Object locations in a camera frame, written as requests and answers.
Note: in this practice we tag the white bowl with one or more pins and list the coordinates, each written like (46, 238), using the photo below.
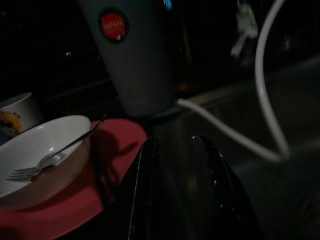
(37, 150)

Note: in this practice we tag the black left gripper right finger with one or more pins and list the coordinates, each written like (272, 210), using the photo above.
(220, 190)

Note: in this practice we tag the white mug with cartoon print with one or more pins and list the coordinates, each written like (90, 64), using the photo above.
(17, 117)

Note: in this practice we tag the silver metal fork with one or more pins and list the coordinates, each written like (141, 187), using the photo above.
(47, 162)

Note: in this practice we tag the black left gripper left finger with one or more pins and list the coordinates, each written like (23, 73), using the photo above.
(140, 195)

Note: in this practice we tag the red round plate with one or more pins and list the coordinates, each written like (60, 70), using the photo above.
(75, 207)

